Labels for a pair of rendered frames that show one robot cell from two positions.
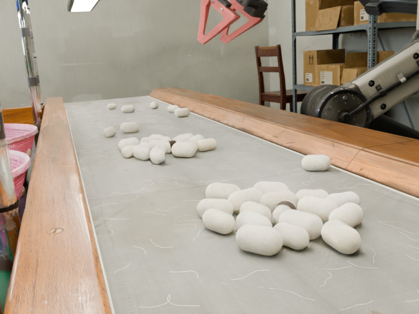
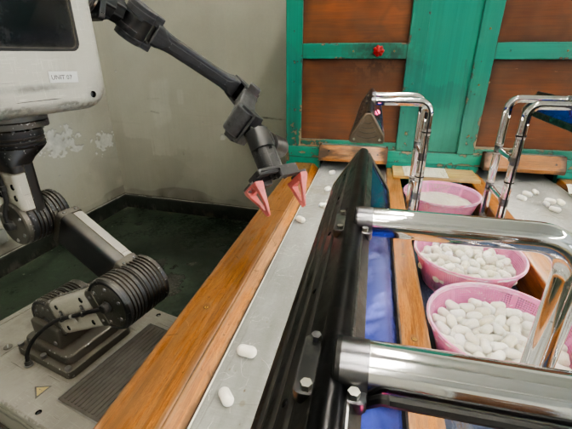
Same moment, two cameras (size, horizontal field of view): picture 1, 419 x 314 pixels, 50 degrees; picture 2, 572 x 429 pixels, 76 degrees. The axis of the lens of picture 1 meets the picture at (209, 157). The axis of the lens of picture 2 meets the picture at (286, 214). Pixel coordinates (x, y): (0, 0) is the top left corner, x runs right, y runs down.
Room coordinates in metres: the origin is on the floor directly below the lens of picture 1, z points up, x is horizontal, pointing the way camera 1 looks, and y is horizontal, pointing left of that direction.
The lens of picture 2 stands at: (1.46, 0.37, 1.23)
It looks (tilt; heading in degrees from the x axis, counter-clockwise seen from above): 24 degrees down; 211
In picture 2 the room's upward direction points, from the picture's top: straight up
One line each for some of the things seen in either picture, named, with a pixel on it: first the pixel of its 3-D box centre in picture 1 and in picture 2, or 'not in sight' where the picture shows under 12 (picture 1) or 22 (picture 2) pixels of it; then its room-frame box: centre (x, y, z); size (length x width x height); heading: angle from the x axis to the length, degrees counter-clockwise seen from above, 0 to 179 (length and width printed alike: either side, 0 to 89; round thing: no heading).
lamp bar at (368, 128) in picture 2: not in sight; (369, 109); (0.35, 0.00, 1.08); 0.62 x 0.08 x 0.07; 18
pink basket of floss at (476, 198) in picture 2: not in sight; (439, 203); (0.10, 0.22, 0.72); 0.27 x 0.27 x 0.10
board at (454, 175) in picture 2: not in sight; (433, 174); (-0.11, 0.15, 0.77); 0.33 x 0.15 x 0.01; 108
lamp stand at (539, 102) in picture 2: not in sight; (530, 176); (0.20, 0.46, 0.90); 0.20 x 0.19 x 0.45; 18
